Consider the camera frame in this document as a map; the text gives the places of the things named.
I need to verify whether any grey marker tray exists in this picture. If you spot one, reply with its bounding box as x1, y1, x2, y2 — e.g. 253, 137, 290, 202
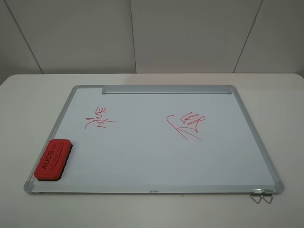
102, 85, 234, 95

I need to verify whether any left metal binder clip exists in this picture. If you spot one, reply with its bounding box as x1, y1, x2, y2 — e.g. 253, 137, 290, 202
250, 189, 263, 204

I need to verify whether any red whiteboard eraser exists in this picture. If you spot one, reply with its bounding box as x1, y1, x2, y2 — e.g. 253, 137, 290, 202
34, 139, 73, 181

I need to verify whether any white aluminium-framed whiteboard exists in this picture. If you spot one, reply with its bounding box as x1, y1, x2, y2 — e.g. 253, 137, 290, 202
24, 85, 285, 194

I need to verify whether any metal binder clip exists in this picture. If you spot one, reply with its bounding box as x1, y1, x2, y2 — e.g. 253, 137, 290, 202
250, 189, 263, 204
261, 190, 274, 204

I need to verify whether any right metal binder clip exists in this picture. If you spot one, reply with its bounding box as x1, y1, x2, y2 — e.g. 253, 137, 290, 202
261, 190, 274, 204

